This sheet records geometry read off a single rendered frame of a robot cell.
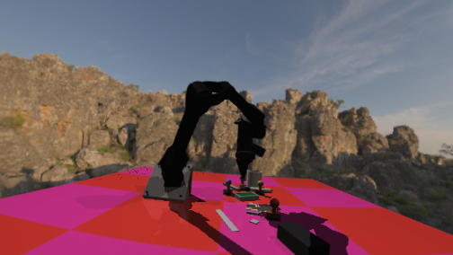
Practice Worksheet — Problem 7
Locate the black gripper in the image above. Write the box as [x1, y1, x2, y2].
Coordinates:
[235, 136, 255, 178]

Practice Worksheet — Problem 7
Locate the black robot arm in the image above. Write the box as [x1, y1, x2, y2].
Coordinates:
[160, 81, 267, 187]

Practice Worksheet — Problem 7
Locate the red-handled rubber stamp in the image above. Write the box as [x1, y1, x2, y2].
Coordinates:
[266, 198, 280, 222]

